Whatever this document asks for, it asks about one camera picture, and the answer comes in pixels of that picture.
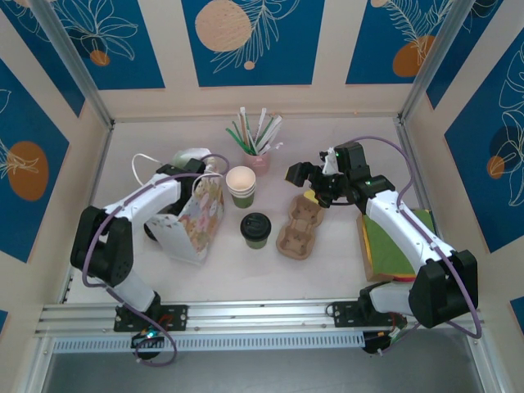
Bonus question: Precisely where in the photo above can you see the stack of paper cups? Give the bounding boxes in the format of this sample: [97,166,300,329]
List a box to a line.
[226,165,258,194]

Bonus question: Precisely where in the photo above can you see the aluminium frame post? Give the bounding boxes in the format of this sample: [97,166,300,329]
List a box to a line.
[30,0,115,129]
[397,0,470,124]

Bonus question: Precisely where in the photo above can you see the green paper cup black lid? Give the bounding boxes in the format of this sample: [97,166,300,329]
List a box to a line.
[240,211,272,251]

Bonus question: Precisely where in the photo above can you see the white slotted cable duct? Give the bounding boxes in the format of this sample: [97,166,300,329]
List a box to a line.
[52,332,366,354]

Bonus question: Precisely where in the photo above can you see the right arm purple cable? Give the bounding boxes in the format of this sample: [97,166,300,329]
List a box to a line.
[355,135,482,357]

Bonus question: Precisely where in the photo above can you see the animal print paper gift bag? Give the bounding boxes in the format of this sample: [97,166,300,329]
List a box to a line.
[131,145,226,267]

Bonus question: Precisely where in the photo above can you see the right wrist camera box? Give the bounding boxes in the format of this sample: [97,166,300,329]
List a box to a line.
[318,147,341,175]

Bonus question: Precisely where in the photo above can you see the aluminium side rail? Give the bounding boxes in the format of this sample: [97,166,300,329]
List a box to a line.
[60,122,115,305]
[393,117,459,296]

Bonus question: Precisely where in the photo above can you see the long aluminium base rail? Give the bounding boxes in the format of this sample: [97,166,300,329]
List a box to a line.
[34,295,485,341]

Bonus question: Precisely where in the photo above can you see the small circuit board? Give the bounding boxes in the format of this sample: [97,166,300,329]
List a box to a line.
[363,327,406,355]
[129,329,165,350]

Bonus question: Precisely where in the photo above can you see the tan tipped wrapped straw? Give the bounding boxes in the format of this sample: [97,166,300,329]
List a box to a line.
[239,106,252,153]

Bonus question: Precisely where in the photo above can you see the brown pulp cup carrier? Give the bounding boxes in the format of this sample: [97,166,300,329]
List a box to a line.
[274,194,328,262]

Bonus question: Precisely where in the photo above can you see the pink metal straw bucket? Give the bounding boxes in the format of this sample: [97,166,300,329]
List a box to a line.
[244,149,272,176]

